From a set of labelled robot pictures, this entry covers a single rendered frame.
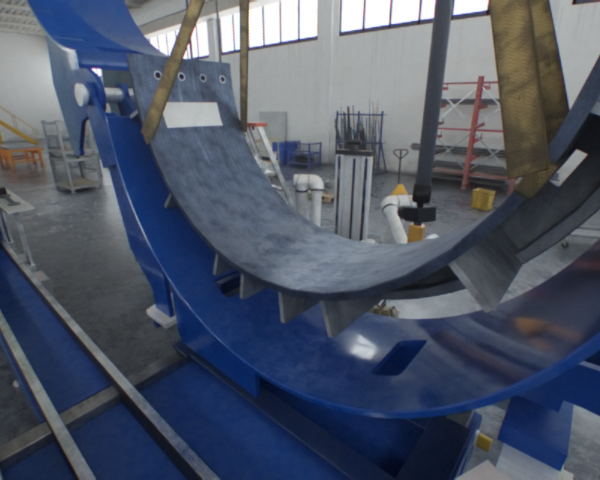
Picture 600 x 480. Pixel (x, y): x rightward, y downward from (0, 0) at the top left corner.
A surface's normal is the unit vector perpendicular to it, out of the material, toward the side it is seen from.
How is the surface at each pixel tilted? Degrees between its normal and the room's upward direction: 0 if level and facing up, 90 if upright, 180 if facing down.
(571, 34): 90
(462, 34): 90
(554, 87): 98
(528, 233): 90
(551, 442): 0
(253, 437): 0
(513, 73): 78
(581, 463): 0
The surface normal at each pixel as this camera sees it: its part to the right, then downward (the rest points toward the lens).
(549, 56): -0.48, 0.44
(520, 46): -0.86, -0.04
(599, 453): 0.00, -0.93
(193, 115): 0.72, -0.01
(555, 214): -0.67, 0.26
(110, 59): 0.76, 0.27
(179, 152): 0.61, -0.34
